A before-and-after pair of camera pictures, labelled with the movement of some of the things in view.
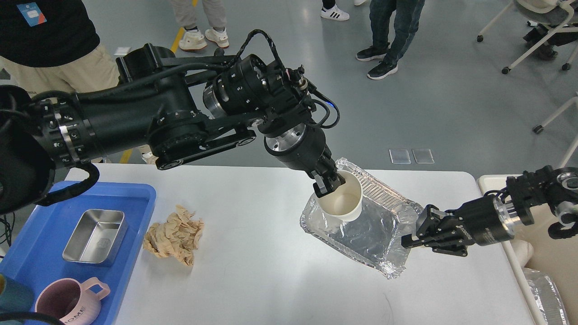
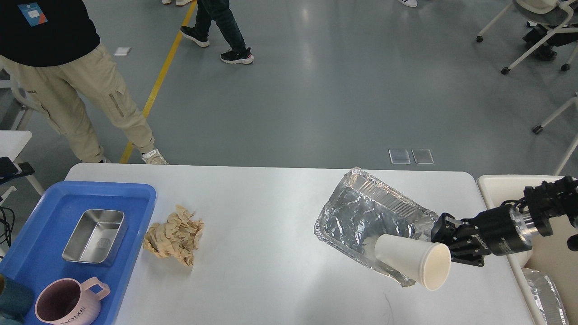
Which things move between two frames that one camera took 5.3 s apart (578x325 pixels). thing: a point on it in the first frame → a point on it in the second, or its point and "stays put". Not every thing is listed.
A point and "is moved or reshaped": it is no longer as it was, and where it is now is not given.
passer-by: [407, 14] → [221, 10]
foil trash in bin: [547, 297] stays put
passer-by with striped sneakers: [329, 10] → [409, 3]
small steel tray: [96, 237] stays put
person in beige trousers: [53, 45] stays put
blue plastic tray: [35, 252] stays put
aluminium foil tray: [375, 238] is moved or reshaped
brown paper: [177, 236] stays put
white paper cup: [344, 203] → [428, 262]
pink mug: [71, 302] stays put
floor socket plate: [401, 155] stays put
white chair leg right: [538, 129] stays put
